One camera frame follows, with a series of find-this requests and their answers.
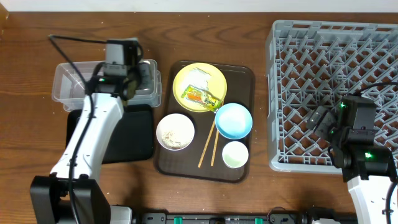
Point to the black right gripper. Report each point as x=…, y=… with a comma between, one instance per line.
x=321, y=121

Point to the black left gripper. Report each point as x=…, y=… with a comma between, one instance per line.
x=147, y=79

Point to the white bowl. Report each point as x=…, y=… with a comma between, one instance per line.
x=175, y=132

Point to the white tissue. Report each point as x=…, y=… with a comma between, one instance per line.
x=197, y=78

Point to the light blue bowl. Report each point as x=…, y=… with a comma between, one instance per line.
x=233, y=121

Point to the green yellow snack wrapper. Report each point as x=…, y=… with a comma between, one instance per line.
x=201, y=97

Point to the pale green cup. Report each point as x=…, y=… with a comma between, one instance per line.
x=235, y=154

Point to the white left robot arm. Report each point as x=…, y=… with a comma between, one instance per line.
x=71, y=194

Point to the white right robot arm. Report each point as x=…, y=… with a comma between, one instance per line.
x=367, y=168

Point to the clear plastic waste bin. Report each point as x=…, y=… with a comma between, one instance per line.
x=69, y=90

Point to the grey plastic dishwasher rack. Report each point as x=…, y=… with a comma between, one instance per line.
x=312, y=63

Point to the black waste tray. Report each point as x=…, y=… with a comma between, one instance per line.
x=133, y=136

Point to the yellow plate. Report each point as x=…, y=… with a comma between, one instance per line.
x=217, y=86

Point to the dark brown serving tray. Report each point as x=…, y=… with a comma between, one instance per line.
x=184, y=163

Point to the wooden chopstick left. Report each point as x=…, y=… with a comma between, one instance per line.
x=206, y=144

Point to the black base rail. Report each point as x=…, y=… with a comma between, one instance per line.
x=277, y=215

